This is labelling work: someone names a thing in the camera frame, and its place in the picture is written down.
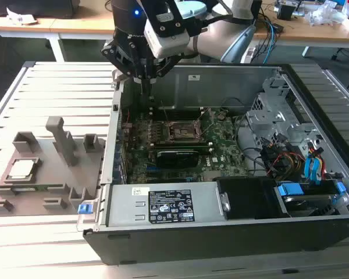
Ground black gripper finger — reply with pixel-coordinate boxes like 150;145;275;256
101;40;144;95
146;53;183;94

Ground CPU socket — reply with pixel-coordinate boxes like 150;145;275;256
162;120;205;144

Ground silver CPU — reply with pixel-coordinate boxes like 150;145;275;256
8;159;36;179

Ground metal socket cover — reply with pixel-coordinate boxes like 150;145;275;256
196;108;215;130

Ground thin metal locking lever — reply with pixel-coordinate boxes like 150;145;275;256
202;121;222;138

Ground black RAM slot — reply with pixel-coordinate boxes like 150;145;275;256
151;140;214;148
151;145;214;154

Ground black graphics card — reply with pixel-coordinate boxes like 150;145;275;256
155;149;201;170

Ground large black device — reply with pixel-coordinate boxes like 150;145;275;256
0;0;78;19

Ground green motherboard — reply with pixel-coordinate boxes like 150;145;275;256
117;108;251;185

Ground white crumpled paper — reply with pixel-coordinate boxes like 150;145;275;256
5;6;33;24

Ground silver metal drive cage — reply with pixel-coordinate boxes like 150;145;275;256
245;72;311;148

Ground small black box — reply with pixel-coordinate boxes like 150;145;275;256
277;3;293;21

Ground grey parts rack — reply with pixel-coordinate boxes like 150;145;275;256
0;116;107;217

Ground grey power supply unit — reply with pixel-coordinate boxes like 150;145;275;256
105;183;222;231

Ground green RAM stick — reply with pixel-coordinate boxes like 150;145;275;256
10;185;52;193

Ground black plastic drive cover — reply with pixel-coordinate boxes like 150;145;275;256
216;176;277;221

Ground blue plastic case latch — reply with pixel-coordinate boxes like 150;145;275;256
77;203;94;216

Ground clear plastic clutter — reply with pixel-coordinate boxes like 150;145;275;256
307;4;346;27

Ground hard disk in blue carrier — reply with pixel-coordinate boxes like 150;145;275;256
274;180;346;218

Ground black open PC case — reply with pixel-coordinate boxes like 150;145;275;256
82;63;349;266

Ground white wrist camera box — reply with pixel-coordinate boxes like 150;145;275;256
143;11;191;59

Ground wooden desk with white frame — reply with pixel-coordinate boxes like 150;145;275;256
250;11;349;60
0;11;119;62

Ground blue hanging cables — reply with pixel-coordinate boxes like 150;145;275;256
261;16;277;64

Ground red yellow black wire bundle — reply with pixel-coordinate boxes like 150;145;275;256
261;138;307;178

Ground blue flat wire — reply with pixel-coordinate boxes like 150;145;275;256
304;146;325;184

